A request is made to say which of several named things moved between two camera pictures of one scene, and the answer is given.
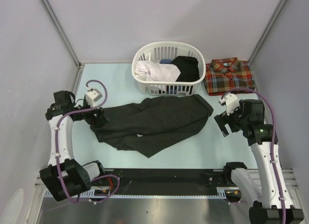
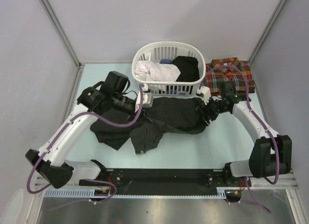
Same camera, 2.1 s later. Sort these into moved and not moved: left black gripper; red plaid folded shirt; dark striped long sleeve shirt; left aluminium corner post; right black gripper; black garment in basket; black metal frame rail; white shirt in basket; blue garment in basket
Moved: right black gripper; dark striped long sleeve shirt; left black gripper
Not moved: black metal frame rail; black garment in basket; blue garment in basket; white shirt in basket; left aluminium corner post; red plaid folded shirt
